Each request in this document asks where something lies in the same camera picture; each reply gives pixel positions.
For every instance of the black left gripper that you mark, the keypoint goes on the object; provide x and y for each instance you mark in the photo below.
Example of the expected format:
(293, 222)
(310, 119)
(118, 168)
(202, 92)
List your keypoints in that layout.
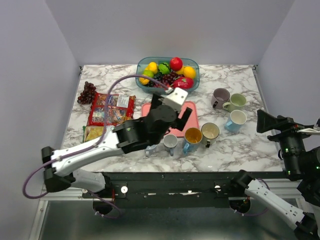
(180, 123)

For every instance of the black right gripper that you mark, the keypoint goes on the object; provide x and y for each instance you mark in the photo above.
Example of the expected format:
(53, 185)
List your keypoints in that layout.
(265, 121)

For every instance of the blue-bottom beige mug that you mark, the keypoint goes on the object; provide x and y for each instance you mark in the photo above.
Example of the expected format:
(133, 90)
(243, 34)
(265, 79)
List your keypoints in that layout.
(192, 139)

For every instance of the small grey-purple mug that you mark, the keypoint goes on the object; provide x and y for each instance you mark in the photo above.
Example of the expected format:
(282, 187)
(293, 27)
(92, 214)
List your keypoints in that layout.
(170, 142)

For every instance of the light blue faceted mug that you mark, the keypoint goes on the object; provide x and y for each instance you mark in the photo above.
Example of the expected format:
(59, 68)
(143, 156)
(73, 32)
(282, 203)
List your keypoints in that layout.
(235, 121)

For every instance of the cream ceramic mug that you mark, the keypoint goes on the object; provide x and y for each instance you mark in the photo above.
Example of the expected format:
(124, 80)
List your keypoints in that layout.
(210, 133)

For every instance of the green ceramic mug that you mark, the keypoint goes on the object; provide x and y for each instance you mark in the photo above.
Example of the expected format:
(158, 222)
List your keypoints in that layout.
(237, 101)

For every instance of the grey ceramic mug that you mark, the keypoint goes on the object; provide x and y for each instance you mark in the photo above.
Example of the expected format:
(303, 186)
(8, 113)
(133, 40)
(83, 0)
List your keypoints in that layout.
(150, 150)

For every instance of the purple ceramic mug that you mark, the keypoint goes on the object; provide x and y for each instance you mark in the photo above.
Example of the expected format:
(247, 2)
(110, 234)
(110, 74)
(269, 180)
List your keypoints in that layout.
(219, 97)

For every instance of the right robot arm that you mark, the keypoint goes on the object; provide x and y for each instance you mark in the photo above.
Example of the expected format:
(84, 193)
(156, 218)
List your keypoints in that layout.
(305, 225)

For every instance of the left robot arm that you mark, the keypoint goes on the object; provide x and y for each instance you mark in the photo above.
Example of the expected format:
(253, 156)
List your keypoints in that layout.
(63, 168)

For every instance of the pink plastic tray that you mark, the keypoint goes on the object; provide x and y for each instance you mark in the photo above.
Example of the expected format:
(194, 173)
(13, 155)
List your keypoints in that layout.
(192, 121)

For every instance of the red toy dragon fruit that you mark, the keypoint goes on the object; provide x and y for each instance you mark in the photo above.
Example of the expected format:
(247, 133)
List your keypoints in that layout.
(183, 83)

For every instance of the dark grapes in container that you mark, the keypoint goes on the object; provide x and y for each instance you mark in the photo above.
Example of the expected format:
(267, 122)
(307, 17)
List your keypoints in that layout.
(166, 79)

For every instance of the teal plastic fruit container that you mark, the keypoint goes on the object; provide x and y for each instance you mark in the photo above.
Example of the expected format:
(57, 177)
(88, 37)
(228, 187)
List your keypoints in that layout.
(142, 64)

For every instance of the small orange toy fruit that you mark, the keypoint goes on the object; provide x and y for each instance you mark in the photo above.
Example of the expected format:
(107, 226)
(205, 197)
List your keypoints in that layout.
(144, 81)

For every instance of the green toy watermelon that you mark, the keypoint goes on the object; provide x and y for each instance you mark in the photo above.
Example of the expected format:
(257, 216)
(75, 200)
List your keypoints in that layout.
(164, 68)

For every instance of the green toy lime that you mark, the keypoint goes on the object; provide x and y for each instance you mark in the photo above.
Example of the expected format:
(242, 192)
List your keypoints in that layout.
(148, 73)

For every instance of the red toy apple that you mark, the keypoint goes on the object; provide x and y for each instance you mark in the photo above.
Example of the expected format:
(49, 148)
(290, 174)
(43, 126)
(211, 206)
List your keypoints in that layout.
(176, 64)

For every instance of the colourful candy bag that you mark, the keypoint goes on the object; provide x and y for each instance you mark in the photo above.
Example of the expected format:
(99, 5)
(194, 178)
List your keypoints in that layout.
(120, 107)

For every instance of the yellow toy lemon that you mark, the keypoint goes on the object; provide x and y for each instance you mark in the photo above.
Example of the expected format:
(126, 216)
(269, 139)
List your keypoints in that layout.
(153, 67)

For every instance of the Chuba cassava chips bag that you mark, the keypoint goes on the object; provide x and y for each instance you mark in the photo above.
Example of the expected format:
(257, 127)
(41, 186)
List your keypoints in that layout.
(92, 132)

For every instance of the red grape bunch on table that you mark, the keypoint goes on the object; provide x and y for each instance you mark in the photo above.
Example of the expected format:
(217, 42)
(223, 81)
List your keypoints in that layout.
(87, 96)

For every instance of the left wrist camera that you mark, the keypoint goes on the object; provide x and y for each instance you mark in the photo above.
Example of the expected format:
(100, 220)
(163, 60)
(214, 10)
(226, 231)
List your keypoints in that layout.
(176, 99)

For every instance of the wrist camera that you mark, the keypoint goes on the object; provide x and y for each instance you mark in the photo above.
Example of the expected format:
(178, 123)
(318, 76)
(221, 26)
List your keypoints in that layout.
(311, 129)
(176, 99)

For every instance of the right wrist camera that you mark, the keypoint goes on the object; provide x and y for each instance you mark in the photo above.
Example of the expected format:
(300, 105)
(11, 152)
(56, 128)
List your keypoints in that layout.
(311, 129)

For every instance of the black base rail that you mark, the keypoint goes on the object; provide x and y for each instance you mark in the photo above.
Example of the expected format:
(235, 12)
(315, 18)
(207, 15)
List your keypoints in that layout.
(169, 189)

